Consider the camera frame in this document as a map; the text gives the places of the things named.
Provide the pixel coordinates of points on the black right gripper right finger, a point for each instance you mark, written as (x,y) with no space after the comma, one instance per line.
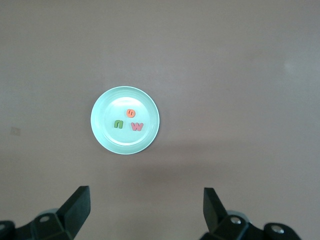
(215,215)

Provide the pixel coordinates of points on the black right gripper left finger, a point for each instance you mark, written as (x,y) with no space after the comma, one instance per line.
(72,215)

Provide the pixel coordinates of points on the green foam letter n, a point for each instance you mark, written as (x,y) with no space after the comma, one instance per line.
(118,124)

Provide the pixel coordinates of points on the pink foam letter w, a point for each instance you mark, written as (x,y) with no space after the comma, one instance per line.
(137,126)

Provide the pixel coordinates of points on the orange foam letter e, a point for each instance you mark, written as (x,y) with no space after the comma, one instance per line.
(130,113)

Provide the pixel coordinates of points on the green plate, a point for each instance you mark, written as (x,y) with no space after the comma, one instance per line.
(125,142)

